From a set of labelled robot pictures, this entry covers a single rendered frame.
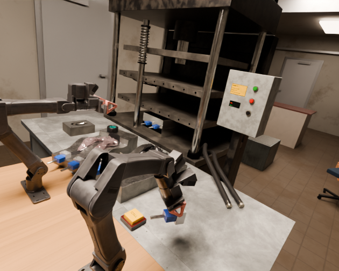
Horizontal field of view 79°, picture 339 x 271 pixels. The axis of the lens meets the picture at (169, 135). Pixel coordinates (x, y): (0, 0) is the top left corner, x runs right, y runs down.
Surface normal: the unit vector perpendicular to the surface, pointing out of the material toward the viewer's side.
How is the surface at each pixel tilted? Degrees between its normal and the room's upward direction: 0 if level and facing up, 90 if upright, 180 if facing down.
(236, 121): 90
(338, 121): 90
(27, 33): 90
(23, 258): 0
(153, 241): 0
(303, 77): 90
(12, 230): 0
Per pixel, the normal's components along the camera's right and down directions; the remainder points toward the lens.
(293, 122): -0.67, 0.16
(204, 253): 0.15, -0.93
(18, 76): 0.73, 0.34
